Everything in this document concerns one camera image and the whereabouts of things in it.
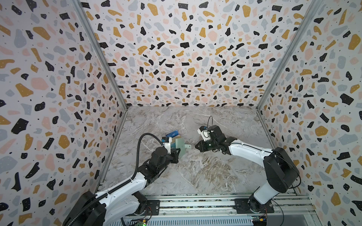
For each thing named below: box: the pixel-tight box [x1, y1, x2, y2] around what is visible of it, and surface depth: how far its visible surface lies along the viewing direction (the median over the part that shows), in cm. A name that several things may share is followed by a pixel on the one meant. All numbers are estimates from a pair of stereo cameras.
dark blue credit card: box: [165, 129, 179, 138], surface depth 99 cm
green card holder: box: [175, 137, 192, 158], surface depth 84 cm
